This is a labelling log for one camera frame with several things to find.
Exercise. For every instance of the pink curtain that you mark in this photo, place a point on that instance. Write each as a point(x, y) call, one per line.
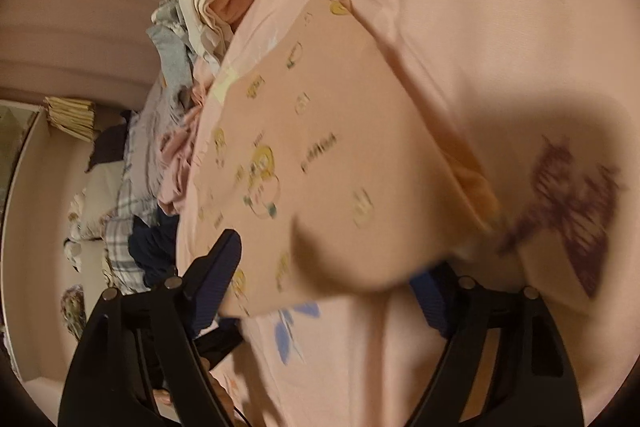
point(75, 22)

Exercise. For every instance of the pink animal print blanket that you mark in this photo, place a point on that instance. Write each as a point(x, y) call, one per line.
point(500, 32)

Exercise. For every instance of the pink crumpled garment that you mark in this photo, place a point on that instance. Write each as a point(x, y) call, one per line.
point(175, 157)

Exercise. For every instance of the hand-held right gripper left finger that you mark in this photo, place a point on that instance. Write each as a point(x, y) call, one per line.
point(220, 277)

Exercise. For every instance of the plaid pillow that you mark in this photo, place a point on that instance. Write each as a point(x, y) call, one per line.
point(125, 232)

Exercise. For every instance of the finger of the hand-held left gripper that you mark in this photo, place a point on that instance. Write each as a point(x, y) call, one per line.
point(225, 344)

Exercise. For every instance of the orange cartoon print shirt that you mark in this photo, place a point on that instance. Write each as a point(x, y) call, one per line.
point(325, 132)

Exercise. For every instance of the dark navy garment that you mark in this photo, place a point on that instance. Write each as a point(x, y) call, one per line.
point(155, 252)

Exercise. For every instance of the beige headboard cushion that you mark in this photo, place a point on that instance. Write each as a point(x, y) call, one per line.
point(102, 192)

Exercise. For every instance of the grey bed sheet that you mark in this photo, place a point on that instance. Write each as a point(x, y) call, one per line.
point(145, 142)

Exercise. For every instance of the yellow pleated cloth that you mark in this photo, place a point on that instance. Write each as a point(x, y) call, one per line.
point(70, 117)

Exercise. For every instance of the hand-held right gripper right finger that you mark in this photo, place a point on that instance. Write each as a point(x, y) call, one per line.
point(429, 302)

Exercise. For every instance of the cartoon face print cloth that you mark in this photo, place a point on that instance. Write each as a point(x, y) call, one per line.
point(72, 307)

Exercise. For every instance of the dark brown cloth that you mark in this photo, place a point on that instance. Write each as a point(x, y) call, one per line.
point(107, 147)

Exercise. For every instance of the cream wall shelf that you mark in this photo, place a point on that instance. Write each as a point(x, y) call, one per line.
point(17, 122)

